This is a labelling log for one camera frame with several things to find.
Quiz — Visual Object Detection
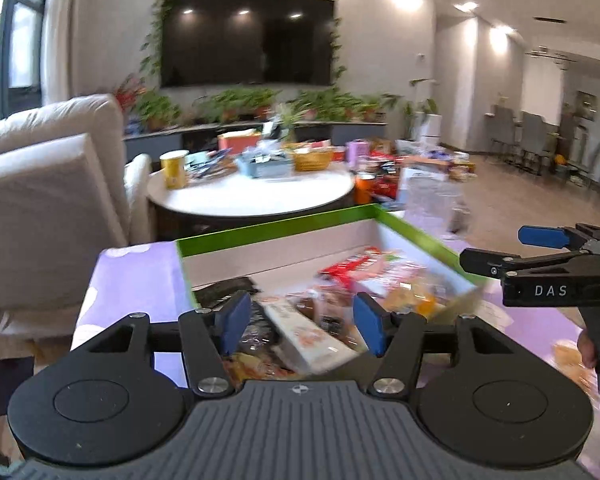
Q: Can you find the white humidifier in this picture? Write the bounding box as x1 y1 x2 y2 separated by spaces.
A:
420 114 443 143

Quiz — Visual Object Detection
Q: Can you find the spider plant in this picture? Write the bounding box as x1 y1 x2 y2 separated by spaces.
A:
272 105 306 143

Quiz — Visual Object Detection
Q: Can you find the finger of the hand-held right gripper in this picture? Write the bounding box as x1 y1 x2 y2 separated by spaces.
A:
518 224 600 251
459 248 588 278

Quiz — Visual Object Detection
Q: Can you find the dark framed window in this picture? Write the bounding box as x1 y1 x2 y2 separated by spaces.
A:
0 0 56 111

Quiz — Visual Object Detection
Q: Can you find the long white snack packet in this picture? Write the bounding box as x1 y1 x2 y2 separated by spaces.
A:
257 296 358 376

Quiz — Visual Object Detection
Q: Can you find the beige sofa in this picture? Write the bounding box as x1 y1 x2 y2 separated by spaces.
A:
0 92 153 313

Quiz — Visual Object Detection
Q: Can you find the tall broad-leaf potted plant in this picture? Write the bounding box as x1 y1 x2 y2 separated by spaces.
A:
405 77 438 126

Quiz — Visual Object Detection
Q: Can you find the clear plastic pitcher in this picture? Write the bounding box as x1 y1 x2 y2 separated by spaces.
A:
404 175 473 238

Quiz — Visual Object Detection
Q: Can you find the red flower plant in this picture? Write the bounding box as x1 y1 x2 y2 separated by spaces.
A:
115 75 146 111

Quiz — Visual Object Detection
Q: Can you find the grey dining chair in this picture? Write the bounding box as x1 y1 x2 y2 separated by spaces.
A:
490 105 518 161
517 112 558 171

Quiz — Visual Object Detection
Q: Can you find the red snack bag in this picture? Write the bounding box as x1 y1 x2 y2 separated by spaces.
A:
370 157 406 200

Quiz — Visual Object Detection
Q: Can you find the large red snack packet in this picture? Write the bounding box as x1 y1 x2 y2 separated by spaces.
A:
320 247 396 291

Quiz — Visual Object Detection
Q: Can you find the yellow canister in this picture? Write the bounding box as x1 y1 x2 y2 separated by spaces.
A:
159 150 190 190

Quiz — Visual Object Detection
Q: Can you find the black snack packet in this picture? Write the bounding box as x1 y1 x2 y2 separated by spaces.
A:
195 277 258 311

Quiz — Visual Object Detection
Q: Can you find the yellow snack packet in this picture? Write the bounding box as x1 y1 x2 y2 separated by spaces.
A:
380 275 451 322

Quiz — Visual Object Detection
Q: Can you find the person's right hand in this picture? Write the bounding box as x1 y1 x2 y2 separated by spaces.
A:
577 329 598 370

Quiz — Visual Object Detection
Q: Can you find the dark cloth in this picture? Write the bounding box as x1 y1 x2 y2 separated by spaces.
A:
0 355 36 417

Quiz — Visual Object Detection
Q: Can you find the black wall television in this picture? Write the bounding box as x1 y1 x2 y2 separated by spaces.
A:
159 0 336 88

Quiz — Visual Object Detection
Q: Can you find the brown snack packet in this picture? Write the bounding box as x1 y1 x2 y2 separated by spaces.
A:
300 287 357 342

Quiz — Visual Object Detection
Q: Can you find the green cardboard box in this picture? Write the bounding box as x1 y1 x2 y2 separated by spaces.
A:
176 203 486 381

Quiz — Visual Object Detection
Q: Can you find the purple printed tablecloth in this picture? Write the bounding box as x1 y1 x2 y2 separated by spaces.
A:
70 241 600 411

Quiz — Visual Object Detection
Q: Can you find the orange snack packet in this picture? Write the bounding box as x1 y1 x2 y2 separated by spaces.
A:
552 340 595 387

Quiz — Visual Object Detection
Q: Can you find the blue plastic basket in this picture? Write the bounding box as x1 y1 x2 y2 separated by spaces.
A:
236 152 295 180

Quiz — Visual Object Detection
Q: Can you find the yellow wicker basket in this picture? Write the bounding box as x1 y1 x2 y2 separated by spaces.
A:
292 149 335 172

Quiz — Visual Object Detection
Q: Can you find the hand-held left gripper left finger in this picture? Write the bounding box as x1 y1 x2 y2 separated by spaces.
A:
72 290 252 400

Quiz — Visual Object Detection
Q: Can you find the orange bottle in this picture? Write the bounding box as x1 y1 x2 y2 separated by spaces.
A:
355 172 376 206

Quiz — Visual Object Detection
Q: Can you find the green potted plant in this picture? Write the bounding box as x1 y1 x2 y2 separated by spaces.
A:
292 89 401 122
132 90 181 131
200 89 281 122

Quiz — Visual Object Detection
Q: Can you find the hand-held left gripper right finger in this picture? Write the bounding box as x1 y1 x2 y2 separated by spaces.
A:
353 291 531 400

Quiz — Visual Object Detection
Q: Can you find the round white coffee table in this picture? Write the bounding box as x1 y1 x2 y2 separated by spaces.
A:
146 162 356 242

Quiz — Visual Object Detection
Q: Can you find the orange box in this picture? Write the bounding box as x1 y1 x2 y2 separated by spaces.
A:
217 130 263 153

